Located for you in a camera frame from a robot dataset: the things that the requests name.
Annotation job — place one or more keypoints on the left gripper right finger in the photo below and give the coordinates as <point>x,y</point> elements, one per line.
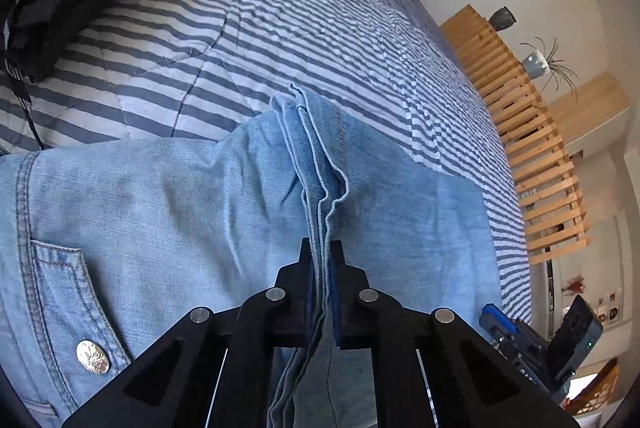
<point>350,316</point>

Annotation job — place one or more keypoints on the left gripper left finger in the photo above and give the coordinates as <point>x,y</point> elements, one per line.
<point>295,319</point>

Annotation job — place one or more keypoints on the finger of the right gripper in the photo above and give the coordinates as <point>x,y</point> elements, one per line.
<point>496,323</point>

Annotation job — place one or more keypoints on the light blue denim jeans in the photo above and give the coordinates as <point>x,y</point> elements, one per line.
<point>105,246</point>

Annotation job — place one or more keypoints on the light wooden shelf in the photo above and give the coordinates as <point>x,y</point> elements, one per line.
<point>593,105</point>

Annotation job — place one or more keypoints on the grey pot with plant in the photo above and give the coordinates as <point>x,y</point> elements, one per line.
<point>544,66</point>

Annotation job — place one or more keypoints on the blue white striped bedspread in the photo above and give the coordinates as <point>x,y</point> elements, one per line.
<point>199,68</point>

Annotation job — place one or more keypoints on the dark ceramic vase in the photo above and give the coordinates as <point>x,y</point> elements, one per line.
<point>502,19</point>

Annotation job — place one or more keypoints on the wooden slatted bed rail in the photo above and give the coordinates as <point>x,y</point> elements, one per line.
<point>545,180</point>

